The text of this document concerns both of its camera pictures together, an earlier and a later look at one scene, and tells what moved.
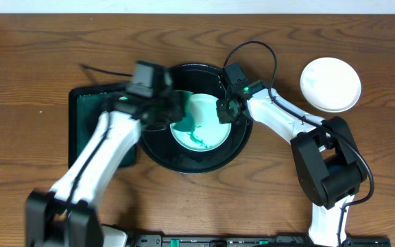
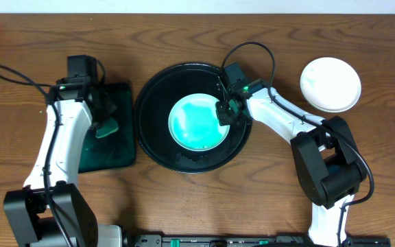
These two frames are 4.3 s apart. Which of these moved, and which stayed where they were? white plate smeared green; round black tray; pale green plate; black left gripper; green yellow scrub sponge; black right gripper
Moved: green yellow scrub sponge; black left gripper
Stayed: black right gripper; white plate smeared green; pale green plate; round black tray
